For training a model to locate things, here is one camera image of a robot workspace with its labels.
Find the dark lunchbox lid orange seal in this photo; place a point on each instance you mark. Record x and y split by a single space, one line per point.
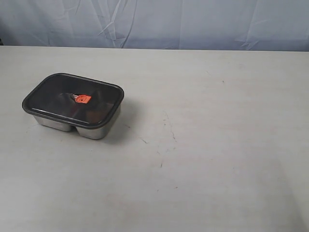
74 100

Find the steel two-compartment lunchbox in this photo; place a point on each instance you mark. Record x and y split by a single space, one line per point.
94 134

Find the blue-grey backdrop cloth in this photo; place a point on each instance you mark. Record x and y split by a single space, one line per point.
276 25

